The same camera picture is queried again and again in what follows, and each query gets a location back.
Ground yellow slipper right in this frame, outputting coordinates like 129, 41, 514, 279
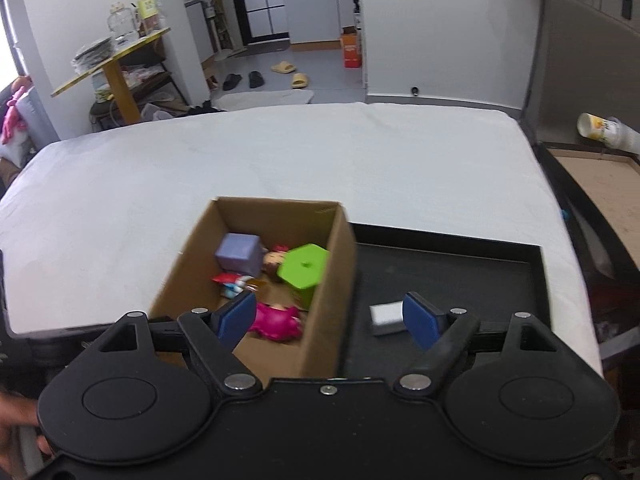
291, 73, 309, 89

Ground orange carton box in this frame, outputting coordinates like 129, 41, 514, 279
341, 26, 362, 68

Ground black slipper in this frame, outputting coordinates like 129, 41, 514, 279
248, 70, 265, 89
222, 73, 242, 91

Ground red crab figurine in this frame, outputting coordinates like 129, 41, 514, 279
212, 272, 262, 299

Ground black tray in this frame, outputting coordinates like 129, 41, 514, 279
337, 223, 550, 382

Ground black framed corkboard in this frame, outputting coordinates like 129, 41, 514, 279
534, 143, 639, 290

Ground white kitchen cabinet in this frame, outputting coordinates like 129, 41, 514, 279
283, 0, 355, 51

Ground person's left hand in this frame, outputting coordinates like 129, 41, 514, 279
0, 391, 39, 477

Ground pink plush toy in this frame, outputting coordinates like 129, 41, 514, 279
1, 76, 32, 144

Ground stack of plates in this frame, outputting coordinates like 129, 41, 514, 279
70, 37, 114, 74

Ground black slipper right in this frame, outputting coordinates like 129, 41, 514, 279
248, 70, 265, 89

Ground black slipper left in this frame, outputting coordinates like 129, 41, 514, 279
222, 73, 242, 91

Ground stacked paper cups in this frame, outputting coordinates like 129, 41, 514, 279
576, 113, 640, 155

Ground white standing fan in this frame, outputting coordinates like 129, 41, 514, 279
198, 0, 234, 61

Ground yellow slipper left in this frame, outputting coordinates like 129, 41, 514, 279
271, 61, 296, 75

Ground magenta dinosaur figurine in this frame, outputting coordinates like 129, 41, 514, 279
248, 302, 303, 342

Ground yellow slipper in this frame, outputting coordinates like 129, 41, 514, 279
291, 73, 309, 89
271, 61, 296, 75

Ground yellow drink bottle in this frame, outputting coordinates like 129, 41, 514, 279
138, 0, 158, 20

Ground purple cube toy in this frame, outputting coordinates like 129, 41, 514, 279
215, 233, 264, 276

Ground clear glass jar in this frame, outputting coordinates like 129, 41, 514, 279
107, 2, 139, 50

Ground green house toy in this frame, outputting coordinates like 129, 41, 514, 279
278, 244, 329, 310

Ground brown cardboard box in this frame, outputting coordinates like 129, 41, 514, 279
150, 197, 357, 382

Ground yellow round side table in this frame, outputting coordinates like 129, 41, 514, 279
51, 27, 171, 125

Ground white charger adapter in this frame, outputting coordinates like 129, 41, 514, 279
369, 301, 406, 336

